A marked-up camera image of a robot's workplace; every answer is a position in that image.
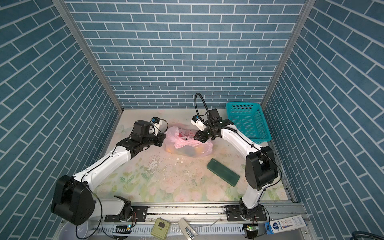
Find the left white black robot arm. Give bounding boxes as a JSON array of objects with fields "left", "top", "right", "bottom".
[{"left": 51, "top": 133, "right": 166, "bottom": 226}]

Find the pink plastic bag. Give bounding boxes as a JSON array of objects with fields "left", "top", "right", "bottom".
[{"left": 163, "top": 127, "right": 213, "bottom": 158}]

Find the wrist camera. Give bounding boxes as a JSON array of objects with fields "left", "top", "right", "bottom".
[
  {"left": 130, "top": 117, "right": 168, "bottom": 138},
  {"left": 191, "top": 109, "right": 223, "bottom": 131}
]

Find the white small device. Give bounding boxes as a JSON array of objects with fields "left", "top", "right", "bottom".
[{"left": 178, "top": 219, "right": 198, "bottom": 240}]

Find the dark green rectangular block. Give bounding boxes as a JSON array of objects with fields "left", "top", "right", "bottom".
[{"left": 207, "top": 159, "right": 240, "bottom": 187}]

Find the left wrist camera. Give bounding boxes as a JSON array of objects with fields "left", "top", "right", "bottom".
[{"left": 130, "top": 117, "right": 168, "bottom": 138}]

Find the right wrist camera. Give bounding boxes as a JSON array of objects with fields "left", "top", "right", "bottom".
[{"left": 191, "top": 109, "right": 223, "bottom": 131}]

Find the blue white paper box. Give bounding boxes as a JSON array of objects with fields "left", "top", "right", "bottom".
[{"left": 265, "top": 215, "right": 307, "bottom": 235}]

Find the green digital timer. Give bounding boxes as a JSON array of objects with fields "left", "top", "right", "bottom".
[{"left": 151, "top": 218, "right": 171, "bottom": 240}]

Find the teal plastic basket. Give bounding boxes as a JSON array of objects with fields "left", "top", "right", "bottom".
[{"left": 226, "top": 102, "right": 272, "bottom": 145}]

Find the aluminium mounting rail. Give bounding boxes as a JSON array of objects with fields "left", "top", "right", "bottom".
[{"left": 89, "top": 202, "right": 307, "bottom": 224}]

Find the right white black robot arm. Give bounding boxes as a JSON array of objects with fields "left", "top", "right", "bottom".
[{"left": 191, "top": 118, "right": 282, "bottom": 220}]

